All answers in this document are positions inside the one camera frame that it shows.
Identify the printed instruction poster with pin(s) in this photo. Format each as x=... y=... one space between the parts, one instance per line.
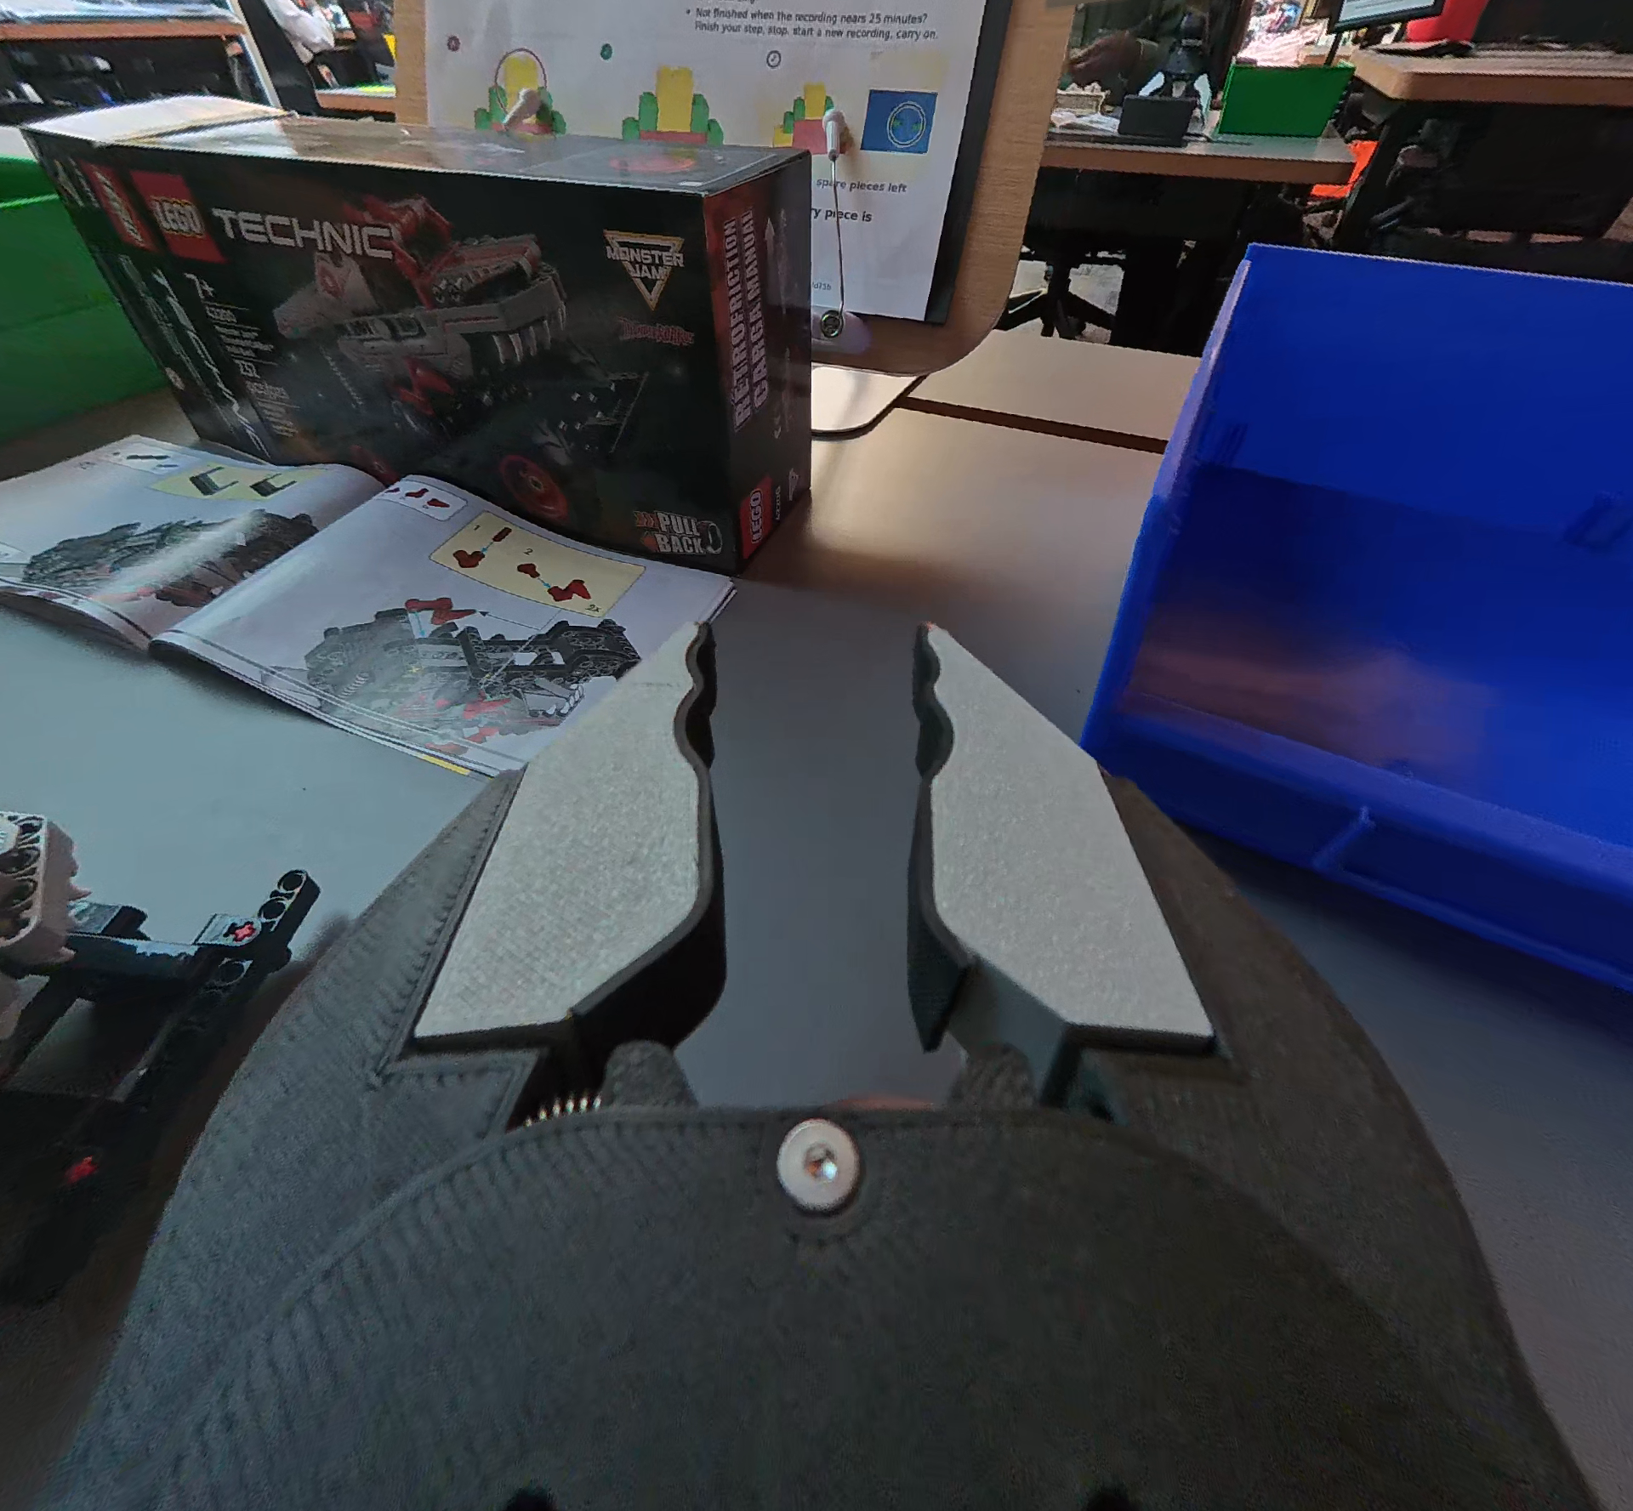
x=765 y=70

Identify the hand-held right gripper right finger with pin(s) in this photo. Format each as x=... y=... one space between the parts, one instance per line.
x=1053 y=886

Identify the cluttered background desk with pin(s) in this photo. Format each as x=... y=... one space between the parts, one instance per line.
x=129 y=30

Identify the wooden edged background desk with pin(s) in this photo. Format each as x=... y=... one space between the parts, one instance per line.
x=1506 y=70

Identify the black lego set box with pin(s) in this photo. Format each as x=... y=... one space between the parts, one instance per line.
x=447 y=326

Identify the long background desk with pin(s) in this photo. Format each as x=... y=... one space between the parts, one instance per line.
x=1188 y=153

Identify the green plastic bin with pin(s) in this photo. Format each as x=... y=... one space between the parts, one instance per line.
x=65 y=312

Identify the red chair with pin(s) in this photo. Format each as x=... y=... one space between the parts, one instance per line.
x=1468 y=1

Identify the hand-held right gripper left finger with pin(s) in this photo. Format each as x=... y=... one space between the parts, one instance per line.
x=580 y=874

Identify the partly built lego truck model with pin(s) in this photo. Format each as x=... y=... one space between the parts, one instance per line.
x=141 y=964

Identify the blue plastic bin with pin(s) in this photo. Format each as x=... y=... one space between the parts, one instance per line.
x=1340 y=644

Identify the open instruction booklet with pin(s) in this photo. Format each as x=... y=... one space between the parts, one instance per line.
x=319 y=580

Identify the black device on desk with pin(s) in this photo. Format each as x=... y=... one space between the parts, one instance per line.
x=1158 y=122

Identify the small green bin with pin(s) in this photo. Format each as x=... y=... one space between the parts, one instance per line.
x=1283 y=103

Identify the instruction poster board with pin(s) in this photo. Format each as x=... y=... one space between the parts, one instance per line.
x=1008 y=198

